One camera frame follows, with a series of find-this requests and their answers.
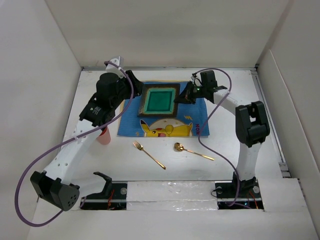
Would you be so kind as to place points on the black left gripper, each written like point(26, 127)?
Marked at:
point(137, 85)

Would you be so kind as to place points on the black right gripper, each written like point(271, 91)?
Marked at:
point(186, 94)

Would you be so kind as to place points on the blue Pikachu placemat cloth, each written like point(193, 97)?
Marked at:
point(187, 123)

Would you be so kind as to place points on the black and teal square plate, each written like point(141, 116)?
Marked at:
point(158, 100)

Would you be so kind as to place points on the gold fork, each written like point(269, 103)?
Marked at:
point(140, 148)

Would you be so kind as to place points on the pink plastic cup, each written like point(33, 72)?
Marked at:
point(105, 137)

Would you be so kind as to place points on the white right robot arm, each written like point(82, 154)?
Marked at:
point(251, 121)

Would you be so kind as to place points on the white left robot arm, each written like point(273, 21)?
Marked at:
point(56, 184)

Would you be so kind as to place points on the silver foil tape strip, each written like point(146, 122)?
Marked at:
point(171, 196)

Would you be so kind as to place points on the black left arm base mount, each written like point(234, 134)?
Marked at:
point(113, 196)

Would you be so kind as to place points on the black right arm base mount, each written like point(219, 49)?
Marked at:
point(230, 196)

